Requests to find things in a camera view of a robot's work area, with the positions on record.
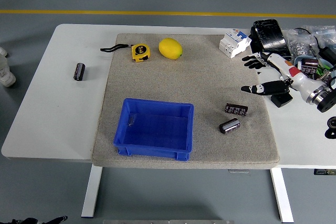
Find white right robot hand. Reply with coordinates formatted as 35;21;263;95
240;52;328;103

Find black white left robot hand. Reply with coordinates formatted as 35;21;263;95
0;215;68;224

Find blue plastic box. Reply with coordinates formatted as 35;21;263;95
113;98;195;162

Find light blue bowl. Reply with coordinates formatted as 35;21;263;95
293;55;336;83

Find green plastic pieces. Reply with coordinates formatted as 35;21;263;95
316;63;332;76

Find small black adapter block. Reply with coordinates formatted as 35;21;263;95
271;93;293;108

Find clear bag of metal screws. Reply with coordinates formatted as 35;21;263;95
286;28;320;58

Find black power adapter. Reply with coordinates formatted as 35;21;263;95
319;47;336;65

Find white table leg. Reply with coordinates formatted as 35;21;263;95
80;166;103;219
270;168;294;223

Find black wrapped pack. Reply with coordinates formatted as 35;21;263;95
248;19;292;58

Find clear plastic bag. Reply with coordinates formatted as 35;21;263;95
301;25;336;49

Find white circuit breaker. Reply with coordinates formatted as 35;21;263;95
218;29;252;59

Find table control panel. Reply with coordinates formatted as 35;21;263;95
313;168;336;176

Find yellow lemon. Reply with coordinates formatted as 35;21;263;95
158;38;183;59

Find person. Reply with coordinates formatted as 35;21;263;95
0;47;16;88

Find grey-brown mat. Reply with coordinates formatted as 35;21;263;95
91;33;280;170

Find thin black cable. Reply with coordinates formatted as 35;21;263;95
293;27;323;50

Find yellow tape measure with strap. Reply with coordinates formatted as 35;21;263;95
100;43;152;63

